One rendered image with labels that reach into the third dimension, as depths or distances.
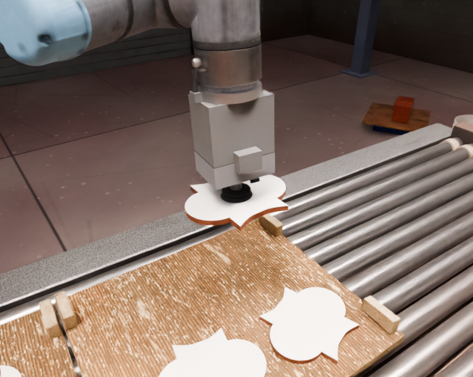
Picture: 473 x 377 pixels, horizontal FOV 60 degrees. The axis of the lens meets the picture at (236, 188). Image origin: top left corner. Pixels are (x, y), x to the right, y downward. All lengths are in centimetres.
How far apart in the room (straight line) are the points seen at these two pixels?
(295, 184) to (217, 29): 62
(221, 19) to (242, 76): 6
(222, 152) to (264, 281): 29
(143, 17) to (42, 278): 51
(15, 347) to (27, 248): 181
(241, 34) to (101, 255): 52
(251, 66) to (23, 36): 22
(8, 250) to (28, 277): 169
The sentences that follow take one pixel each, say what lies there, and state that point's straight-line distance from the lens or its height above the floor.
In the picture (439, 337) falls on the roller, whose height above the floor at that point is 92.
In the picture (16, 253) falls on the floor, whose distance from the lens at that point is 247.
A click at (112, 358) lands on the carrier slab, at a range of 63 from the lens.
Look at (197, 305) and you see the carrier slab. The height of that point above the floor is 94.
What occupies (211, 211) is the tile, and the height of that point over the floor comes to 113.
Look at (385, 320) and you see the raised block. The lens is 66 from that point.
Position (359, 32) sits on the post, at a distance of 523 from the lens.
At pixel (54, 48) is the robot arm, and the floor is 135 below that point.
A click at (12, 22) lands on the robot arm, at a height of 137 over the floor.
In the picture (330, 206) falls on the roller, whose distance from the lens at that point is 93.
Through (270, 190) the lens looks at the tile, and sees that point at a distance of 56.
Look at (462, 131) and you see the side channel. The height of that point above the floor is 94.
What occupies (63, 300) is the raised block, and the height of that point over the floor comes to 96.
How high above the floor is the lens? 143
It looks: 32 degrees down
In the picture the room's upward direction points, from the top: straight up
